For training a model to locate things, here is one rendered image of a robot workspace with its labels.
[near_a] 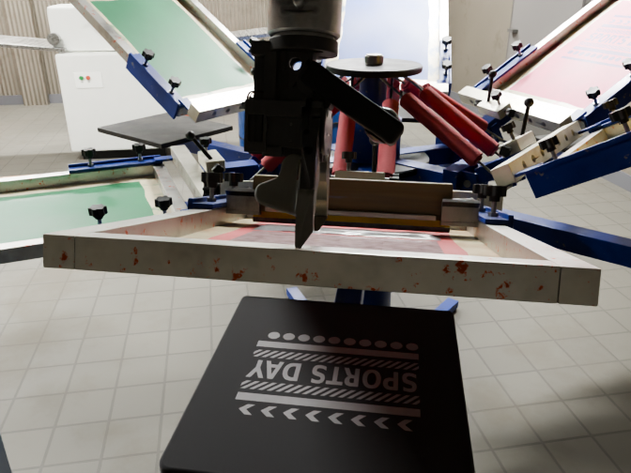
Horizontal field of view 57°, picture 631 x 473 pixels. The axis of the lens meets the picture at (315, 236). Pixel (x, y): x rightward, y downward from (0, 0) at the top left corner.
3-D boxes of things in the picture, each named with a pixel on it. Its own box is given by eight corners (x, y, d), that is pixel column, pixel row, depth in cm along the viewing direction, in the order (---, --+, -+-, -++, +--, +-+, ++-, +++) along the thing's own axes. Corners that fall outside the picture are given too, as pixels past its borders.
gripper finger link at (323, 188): (282, 212, 71) (276, 147, 65) (330, 215, 70) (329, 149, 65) (277, 228, 69) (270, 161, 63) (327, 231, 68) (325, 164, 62)
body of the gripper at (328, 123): (260, 158, 65) (263, 47, 63) (336, 161, 64) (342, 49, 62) (242, 159, 58) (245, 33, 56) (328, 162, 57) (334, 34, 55)
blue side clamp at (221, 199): (211, 236, 111) (212, 199, 111) (187, 234, 112) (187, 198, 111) (250, 222, 141) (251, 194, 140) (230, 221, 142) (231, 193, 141)
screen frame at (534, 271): (598, 307, 57) (602, 268, 56) (42, 267, 64) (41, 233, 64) (481, 231, 134) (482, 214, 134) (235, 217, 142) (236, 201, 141)
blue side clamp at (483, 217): (511, 253, 104) (514, 215, 103) (482, 251, 105) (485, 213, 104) (485, 236, 134) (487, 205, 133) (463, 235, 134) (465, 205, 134)
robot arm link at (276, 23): (346, 7, 62) (338, -16, 54) (343, 51, 62) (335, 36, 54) (276, 6, 63) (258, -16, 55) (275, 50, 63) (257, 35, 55)
